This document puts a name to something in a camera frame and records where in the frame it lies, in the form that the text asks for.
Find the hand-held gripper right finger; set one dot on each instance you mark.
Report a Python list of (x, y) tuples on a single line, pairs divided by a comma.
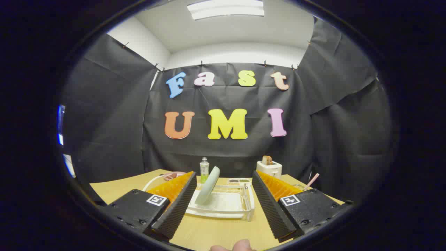
[(270, 205)]

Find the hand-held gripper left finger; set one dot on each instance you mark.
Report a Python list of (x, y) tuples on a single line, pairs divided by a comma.
[(177, 205)]

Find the grey-blue plate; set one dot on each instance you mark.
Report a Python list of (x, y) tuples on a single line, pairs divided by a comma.
[(208, 186)]

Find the white toaster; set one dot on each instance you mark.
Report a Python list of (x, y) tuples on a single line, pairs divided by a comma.
[(270, 169)]

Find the white divided bean tray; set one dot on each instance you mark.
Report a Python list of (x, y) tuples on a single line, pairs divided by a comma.
[(239, 181)]

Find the green tea bottle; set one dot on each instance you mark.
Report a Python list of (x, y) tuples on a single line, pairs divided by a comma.
[(204, 170)]

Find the bread slice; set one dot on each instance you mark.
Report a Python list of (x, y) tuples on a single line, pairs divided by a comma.
[(267, 160)]

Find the black backdrop cloth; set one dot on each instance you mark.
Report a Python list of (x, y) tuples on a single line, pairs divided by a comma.
[(115, 122)]

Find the ceiling light panel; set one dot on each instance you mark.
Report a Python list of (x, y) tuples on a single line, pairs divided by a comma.
[(226, 8)]

